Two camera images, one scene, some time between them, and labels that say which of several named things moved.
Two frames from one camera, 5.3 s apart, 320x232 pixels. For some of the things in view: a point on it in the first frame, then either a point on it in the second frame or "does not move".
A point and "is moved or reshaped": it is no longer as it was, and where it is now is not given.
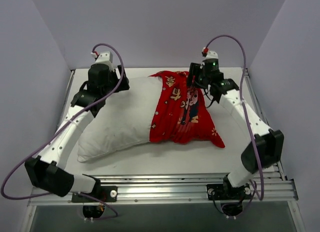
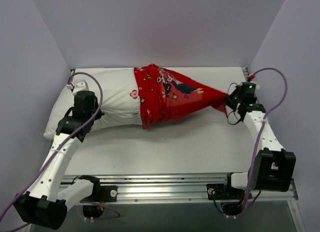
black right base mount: [231, 198] does not move
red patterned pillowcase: [180, 113] is moved or reshaped
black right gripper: [192, 73] to [233, 99]
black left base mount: [107, 194] does not move
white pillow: [124, 121] is moved or reshaped
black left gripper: [122, 80] to [96, 114]
